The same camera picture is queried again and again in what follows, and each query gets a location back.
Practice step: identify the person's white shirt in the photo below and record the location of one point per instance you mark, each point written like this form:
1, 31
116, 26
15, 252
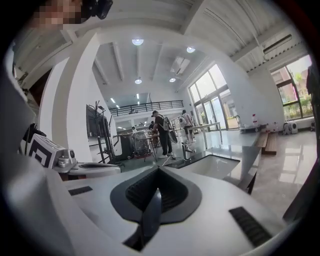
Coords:
27, 200

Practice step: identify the black mezzanine railing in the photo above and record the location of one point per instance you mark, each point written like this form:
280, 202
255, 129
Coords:
150, 106

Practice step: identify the wooden bench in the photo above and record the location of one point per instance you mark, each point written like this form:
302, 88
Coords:
270, 142

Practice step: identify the white bottle with red cap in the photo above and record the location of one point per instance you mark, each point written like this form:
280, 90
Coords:
254, 120

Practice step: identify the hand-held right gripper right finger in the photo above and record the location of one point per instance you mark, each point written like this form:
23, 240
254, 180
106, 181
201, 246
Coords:
215, 197

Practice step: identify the white sink basin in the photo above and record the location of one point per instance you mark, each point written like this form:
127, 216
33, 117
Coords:
210, 165

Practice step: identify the wrapped cart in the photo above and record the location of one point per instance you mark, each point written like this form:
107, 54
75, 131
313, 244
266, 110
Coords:
141, 143

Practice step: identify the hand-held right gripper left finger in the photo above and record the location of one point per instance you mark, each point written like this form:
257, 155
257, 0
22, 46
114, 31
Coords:
100, 192

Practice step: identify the large dark-framed window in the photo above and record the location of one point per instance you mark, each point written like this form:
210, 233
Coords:
292, 90

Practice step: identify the round ceiling lamp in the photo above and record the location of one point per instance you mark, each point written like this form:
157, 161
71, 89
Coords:
137, 41
190, 49
138, 80
172, 80

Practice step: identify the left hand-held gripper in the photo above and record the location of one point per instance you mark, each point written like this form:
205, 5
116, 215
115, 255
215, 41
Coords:
42, 150

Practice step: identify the person's head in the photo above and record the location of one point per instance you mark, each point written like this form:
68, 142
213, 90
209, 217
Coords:
57, 12

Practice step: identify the white backpack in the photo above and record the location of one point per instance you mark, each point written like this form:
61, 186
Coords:
291, 127

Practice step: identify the black head-worn camera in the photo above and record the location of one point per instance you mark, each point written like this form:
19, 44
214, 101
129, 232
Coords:
98, 8

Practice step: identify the white wall air conditioner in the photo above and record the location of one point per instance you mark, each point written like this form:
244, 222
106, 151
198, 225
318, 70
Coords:
277, 44

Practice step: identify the tall glass door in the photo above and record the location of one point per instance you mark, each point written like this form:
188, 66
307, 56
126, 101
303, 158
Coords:
210, 100

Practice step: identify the black display screen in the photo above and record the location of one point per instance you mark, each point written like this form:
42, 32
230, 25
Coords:
91, 122

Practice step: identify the grey sink counter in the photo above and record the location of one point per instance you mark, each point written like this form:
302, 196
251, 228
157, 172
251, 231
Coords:
232, 141

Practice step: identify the chrome sink faucet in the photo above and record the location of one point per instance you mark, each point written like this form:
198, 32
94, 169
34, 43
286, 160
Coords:
186, 150

